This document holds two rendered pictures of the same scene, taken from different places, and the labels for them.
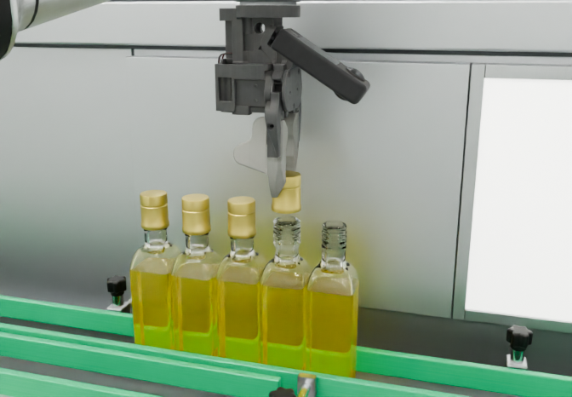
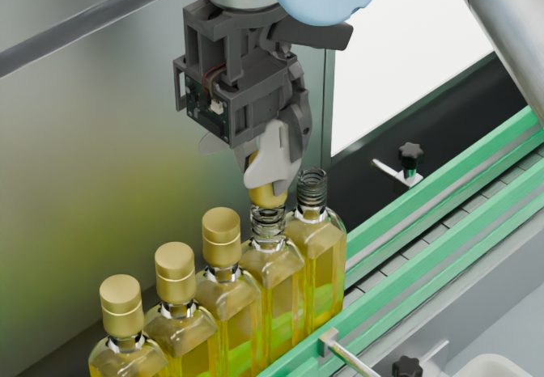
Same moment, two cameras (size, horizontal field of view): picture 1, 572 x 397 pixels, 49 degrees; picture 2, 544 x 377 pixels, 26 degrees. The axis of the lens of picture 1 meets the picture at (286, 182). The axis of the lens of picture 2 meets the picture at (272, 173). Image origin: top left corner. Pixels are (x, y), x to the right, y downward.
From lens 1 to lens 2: 0.90 m
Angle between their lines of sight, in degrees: 57
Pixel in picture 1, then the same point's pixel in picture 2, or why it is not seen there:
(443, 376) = (372, 235)
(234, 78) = (252, 102)
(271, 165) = (295, 167)
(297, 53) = (298, 31)
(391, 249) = not seen: hidden behind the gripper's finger
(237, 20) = (235, 29)
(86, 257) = not seen: outside the picture
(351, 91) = (344, 40)
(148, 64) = not seen: outside the picture
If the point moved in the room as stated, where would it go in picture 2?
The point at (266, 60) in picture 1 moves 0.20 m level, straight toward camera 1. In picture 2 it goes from (262, 55) to (498, 131)
